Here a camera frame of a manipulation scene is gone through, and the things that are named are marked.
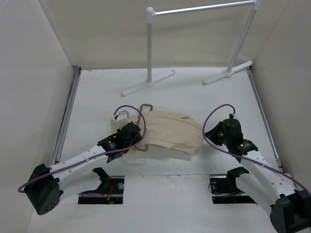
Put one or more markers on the beige cargo trousers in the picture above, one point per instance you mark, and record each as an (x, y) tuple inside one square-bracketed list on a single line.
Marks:
[(172, 132)]

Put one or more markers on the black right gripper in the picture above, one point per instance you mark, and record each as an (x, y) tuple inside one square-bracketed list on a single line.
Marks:
[(212, 133)]

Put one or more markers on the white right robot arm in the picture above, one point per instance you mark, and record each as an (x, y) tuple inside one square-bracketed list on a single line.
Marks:
[(289, 209)]

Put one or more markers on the left metal table rail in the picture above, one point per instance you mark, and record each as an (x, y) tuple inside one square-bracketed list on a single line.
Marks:
[(57, 151)]

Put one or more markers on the white clothes rack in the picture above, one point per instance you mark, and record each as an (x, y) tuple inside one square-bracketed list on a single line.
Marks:
[(226, 73)]

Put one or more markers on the right metal table rail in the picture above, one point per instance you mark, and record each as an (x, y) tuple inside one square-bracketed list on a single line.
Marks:
[(263, 116)]

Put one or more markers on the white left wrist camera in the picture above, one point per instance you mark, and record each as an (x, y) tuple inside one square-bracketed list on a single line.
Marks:
[(121, 119)]

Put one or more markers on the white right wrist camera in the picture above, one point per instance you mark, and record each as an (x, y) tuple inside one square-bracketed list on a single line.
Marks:
[(233, 116)]

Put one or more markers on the metal table rail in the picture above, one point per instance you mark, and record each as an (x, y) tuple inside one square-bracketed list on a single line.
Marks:
[(263, 116), (57, 151)]

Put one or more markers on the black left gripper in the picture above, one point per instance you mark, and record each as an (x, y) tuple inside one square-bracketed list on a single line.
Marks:
[(136, 140)]

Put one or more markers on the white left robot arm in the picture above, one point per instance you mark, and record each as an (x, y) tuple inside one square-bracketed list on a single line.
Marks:
[(47, 186)]

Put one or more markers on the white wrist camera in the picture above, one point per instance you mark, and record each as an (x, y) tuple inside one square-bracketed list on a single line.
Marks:
[(233, 116), (121, 119)]

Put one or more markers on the grey clothes hanger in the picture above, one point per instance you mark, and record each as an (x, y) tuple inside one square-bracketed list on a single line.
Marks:
[(141, 109)]

